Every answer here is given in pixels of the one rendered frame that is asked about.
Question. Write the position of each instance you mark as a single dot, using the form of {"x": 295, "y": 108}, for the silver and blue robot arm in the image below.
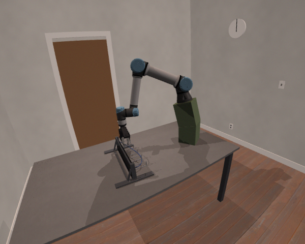
{"x": 141, "y": 68}

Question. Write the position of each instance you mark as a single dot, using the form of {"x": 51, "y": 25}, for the grey free-standing rack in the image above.
{"x": 129, "y": 165}

